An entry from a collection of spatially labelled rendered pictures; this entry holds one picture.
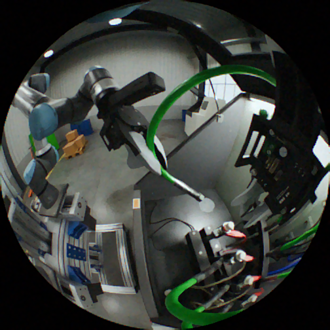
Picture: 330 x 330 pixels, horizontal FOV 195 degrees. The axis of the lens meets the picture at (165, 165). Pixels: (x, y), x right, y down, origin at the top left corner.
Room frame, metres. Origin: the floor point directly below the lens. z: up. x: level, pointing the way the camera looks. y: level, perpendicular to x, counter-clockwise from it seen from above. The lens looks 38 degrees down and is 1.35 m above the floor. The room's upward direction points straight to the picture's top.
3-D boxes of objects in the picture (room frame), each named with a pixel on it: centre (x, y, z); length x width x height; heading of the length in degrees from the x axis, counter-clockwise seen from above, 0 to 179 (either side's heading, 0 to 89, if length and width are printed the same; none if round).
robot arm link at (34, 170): (0.10, 0.64, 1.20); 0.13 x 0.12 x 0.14; 6
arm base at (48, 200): (0.09, 0.64, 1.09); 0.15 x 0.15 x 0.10
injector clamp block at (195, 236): (-0.08, -0.17, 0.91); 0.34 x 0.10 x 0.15; 11
